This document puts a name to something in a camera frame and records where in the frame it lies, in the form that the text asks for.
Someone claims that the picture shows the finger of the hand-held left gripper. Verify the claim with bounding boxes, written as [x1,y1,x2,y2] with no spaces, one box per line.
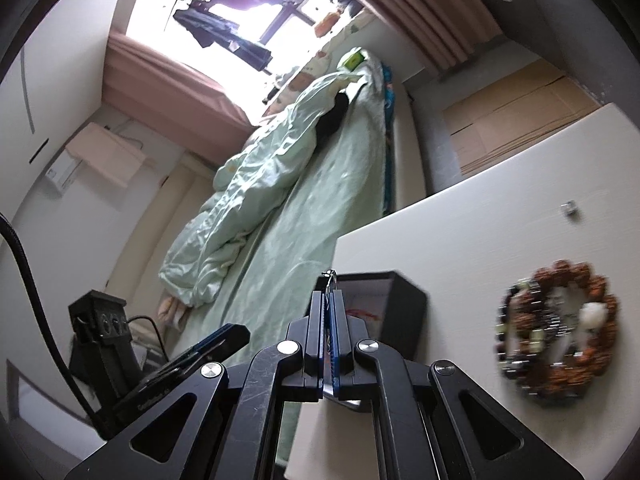
[149,324,251,387]

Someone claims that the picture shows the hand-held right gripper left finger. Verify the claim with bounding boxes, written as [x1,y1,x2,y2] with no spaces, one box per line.
[62,287,326,480]

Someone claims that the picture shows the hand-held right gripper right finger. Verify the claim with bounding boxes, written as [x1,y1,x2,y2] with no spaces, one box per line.
[327,290,586,480]

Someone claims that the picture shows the black jewelry box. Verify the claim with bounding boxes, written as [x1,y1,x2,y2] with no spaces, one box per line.
[336,270,429,361]

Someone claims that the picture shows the black bead bracelet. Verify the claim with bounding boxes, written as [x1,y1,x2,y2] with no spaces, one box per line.
[496,281,592,387]

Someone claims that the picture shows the white bead charm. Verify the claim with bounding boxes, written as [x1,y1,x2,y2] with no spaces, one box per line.
[579,302,609,335]

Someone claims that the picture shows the brown seed bead bracelet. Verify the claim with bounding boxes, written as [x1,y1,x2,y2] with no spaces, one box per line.
[520,259,622,402]

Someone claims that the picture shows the peach pillow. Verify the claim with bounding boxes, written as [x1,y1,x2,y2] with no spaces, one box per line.
[157,296,189,330]

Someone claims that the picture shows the bed with green sheet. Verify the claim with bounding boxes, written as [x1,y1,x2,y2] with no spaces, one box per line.
[230,50,432,466]

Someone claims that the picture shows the light green duvet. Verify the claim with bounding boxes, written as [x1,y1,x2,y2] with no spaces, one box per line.
[159,71,369,307]

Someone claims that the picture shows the white air conditioner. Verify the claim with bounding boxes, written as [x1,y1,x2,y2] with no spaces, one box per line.
[44,154,84,197]

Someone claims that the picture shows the black cloth on bed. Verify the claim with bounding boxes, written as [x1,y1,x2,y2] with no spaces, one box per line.
[314,92,351,152]

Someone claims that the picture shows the beige cloth cover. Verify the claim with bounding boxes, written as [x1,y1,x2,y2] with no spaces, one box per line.
[65,121,147,177]

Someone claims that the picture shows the blue printed mattress cover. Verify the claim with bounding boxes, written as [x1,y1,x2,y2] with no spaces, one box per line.
[377,60,399,214]

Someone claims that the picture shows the cream printed sill cushion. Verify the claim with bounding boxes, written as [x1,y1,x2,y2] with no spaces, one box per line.
[269,10,374,112]

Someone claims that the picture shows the small green box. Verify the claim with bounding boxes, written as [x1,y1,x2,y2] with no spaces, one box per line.
[339,48,367,73]

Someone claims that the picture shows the pink curtain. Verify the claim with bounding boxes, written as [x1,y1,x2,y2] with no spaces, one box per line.
[101,29,253,167]
[317,0,502,72]

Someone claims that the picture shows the flat cardboard sheet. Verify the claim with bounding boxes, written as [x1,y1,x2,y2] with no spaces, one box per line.
[441,57,607,177]

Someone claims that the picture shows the orange plush toy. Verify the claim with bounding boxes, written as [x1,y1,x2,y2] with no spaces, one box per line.
[314,9,342,39]

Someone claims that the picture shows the hanging dark clothes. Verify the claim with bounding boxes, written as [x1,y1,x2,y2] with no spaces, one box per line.
[171,0,274,74]

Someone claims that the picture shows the thin black cable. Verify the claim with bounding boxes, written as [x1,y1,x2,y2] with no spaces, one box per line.
[125,314,169,362]

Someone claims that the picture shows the thick black cable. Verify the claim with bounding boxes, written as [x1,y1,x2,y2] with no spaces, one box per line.
[0,212,109,439]

